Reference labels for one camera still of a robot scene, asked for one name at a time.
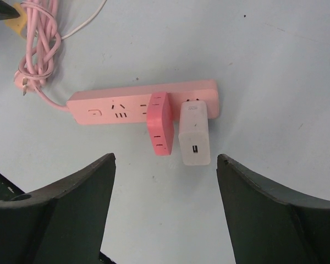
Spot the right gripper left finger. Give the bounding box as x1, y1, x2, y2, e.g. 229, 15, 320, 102
0, 153, 116, 263

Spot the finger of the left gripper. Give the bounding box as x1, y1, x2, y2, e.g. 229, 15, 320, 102
0, 0, 19, 20

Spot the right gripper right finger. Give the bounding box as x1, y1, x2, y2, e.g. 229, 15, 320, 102
217, 154, 330, 263

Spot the yellow charger plug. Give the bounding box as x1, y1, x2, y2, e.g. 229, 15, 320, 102
4, 3, 28, 40

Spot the pink cable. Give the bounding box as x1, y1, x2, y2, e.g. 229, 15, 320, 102
13, 0, 72, 112

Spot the white cube charger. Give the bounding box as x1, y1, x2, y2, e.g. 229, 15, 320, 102
178, 100, 211, 166

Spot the pink power strip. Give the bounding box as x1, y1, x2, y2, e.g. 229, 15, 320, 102
67, 80, 219, 125

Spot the pink square adapter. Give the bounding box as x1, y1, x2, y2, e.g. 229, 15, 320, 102
146, 92, 174, 156

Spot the white usb cable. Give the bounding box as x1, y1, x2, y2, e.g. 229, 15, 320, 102
60, 0, 108, 40

